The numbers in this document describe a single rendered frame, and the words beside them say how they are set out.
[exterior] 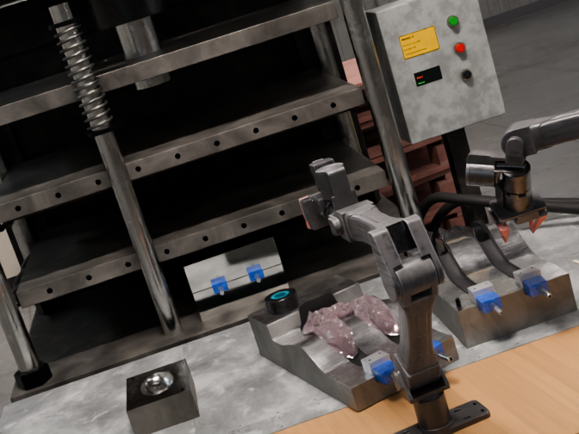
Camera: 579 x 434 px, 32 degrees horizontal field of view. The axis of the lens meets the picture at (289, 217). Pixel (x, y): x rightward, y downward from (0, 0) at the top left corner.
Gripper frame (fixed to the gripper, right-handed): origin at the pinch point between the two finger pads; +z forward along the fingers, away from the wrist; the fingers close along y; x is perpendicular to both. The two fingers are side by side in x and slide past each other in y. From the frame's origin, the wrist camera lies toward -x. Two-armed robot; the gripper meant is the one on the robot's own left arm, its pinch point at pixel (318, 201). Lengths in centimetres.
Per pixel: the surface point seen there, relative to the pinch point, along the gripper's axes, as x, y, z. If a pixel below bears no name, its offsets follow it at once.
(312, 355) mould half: 31.3, 11.9, -1.7
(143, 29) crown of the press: -44, 12, 99
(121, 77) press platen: -34, 24, 77
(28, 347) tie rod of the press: 28, 73, 76
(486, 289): 28.6, -27.2, -10.8
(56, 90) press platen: -36, 42, 79
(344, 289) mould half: 28.1, -5.0, 22.9
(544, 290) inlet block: 30, -36, -19
